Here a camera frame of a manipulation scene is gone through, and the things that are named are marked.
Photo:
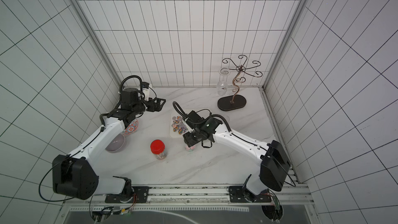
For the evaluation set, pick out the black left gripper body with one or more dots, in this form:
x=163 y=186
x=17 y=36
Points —
x=150 y=106

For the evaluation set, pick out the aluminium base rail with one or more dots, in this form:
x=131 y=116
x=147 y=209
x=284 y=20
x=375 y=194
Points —
x=192 y=197

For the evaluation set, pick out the white cutting board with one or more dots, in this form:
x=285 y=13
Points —
x=203 y=112

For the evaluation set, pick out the colourful candy jar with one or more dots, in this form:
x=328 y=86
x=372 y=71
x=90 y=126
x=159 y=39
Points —
x=189 y=149

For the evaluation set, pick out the pile of colourful candies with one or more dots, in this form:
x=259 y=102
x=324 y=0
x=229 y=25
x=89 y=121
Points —
x=178 y=125

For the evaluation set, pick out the clear hanging wine glass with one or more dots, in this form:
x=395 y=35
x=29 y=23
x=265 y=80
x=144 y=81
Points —
x=222 y=85

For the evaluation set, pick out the grey purple plate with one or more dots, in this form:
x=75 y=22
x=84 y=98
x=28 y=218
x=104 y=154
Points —
x=117 y=144

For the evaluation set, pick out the colourful patterned plate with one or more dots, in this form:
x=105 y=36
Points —
x=131 y=128

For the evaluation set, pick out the red lid candy jar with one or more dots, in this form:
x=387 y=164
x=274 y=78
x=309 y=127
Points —
x=158 y=149

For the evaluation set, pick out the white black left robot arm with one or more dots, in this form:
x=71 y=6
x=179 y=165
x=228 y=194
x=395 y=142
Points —
x=73 y=174

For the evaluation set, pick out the copper glass rack dark base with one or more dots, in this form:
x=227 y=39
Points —
x=237 y=101

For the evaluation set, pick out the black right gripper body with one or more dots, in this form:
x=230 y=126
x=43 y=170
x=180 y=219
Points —
x=190 y=138

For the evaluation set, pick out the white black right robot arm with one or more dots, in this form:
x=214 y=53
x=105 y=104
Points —
x=270 y=157

